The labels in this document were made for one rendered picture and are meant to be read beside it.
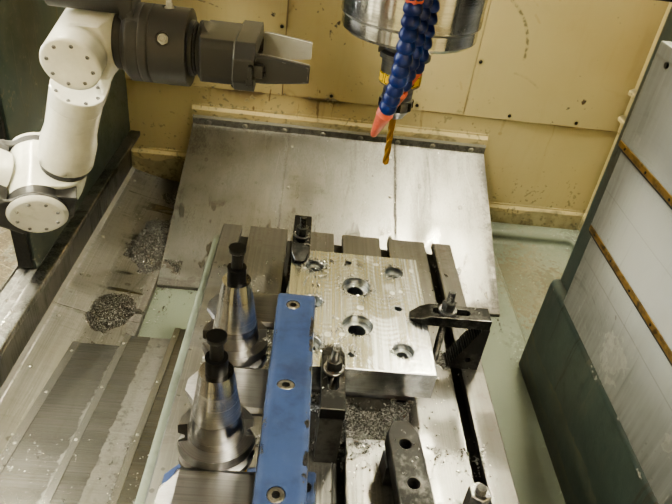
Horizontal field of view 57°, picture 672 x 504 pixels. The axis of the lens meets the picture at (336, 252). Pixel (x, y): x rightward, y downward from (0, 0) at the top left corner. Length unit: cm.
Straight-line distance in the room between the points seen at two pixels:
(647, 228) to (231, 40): 68
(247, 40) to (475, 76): 122
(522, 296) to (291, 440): 140
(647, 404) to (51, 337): 114
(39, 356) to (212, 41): 88
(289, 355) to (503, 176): 153
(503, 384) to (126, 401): 82
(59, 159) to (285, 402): 50
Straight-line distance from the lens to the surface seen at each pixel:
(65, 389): 128
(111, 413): 119
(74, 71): 76
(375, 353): 93
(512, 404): 146
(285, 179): 178
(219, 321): 57
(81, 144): 88
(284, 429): 52
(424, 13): 59
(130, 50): 75
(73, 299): 154
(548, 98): 195
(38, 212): 92
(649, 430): 105
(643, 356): 106
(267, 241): 130
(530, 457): 138
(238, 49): 71
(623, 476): 115
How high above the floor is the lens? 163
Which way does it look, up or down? 35 degrees down
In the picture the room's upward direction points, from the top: 8 degrees clockwise
